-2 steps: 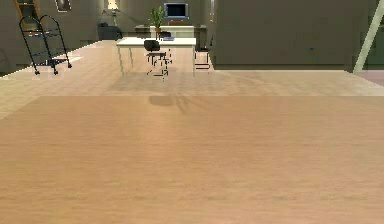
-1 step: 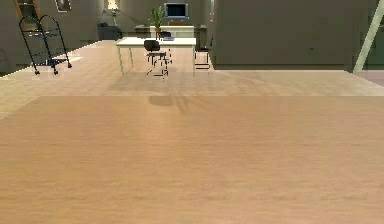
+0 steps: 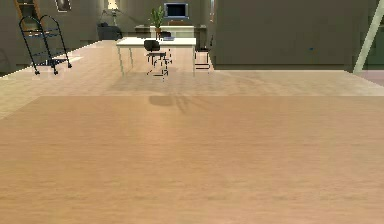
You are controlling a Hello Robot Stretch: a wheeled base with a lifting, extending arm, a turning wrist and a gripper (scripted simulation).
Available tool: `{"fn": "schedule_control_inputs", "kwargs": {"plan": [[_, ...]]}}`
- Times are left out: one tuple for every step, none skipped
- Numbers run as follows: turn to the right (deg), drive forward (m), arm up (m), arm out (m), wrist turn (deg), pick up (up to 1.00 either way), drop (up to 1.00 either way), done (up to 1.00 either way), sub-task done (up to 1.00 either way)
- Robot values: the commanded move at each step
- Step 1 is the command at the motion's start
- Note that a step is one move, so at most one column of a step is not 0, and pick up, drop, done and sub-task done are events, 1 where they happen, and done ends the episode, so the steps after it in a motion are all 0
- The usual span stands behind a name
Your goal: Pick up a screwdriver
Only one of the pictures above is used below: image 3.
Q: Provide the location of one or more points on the black office chair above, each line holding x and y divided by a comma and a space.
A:
152, 46

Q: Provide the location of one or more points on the grey laptop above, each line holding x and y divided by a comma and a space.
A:
168, 38

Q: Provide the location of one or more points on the white cabinet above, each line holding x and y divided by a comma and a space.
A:
176, 31

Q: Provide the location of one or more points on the white table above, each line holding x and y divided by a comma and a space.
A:
140, 42

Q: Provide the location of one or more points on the green potted house plant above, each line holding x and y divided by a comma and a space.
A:
157, 17

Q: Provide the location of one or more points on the television set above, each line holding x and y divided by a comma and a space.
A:
176, 10

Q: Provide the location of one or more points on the dark armchair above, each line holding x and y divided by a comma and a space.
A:
109, 32

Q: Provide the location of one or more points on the floor lamp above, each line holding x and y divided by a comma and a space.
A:
113, 6

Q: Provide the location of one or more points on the wooden ladder shelf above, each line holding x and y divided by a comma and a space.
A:
28, 10

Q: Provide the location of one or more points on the framed wall picture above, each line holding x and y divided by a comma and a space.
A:
63, 5

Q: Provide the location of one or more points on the pale door frame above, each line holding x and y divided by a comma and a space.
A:
368, 38

